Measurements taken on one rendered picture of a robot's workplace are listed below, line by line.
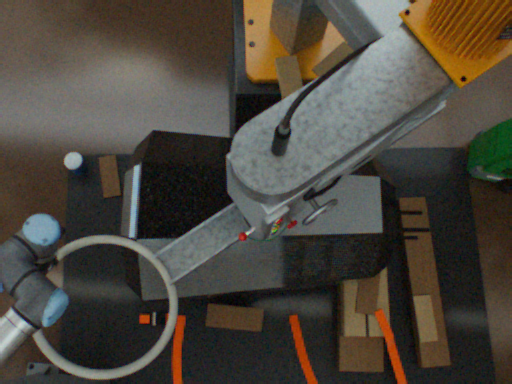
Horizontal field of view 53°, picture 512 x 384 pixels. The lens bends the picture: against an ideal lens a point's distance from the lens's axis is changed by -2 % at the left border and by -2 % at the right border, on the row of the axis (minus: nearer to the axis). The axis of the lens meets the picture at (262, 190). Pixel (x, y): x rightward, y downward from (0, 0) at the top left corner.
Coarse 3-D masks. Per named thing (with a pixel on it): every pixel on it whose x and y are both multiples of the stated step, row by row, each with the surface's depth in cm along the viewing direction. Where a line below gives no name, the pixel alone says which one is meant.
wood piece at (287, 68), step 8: (288, 56) 241; (280, 64) 240; (288, 64) 240; (296, 64) 240; (280, 72) 239; (288, 72) 239; (296, 72) 239; (280, 80) 238; (288, 80) 238; (296, 80) 238; (280, 88) 240; (288, 88) 237; (296, 88) 237
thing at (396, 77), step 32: (352, 64) 145; (384, 64) 145; (416, 64) 146; (288, 96) 142; (320, 96) 142; (352, 96) 142; (384, 96) 143; (416, 96) 143; (448, 96) 154; (256, 128) 138; (320, 128) 139; (352, 128) 140; (384, 128) 141; (256, 160) 136; (288, 160) 137; (320, 160) 137; (256, 192) 136; (288, 192) 136
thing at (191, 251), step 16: (224, 208) 191; (208, 224) 192; (224, 224) 194; (240, 224) 195; (176, 240) 187; (192, 240) 192; (208, 240) 192; (224, 240) 192; (160, 256) 189; (176, 256) 190; (192, 256) 190; (208, 256) 186; (176, 272) 188
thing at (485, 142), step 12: (480, 132) 311; (492, 132) 297; (504, 132) 287; (480, 144) 308; (492, 144) 294; (504, 144) 284; (480, 156) 304; (492, 156) 291; (504, 156) 285; (468, 168) 315; (480, 168) 304; (492, 168) 297; (504, 168) 293; (492, 180) 314; (504, 180) 306; (504, 192) 316
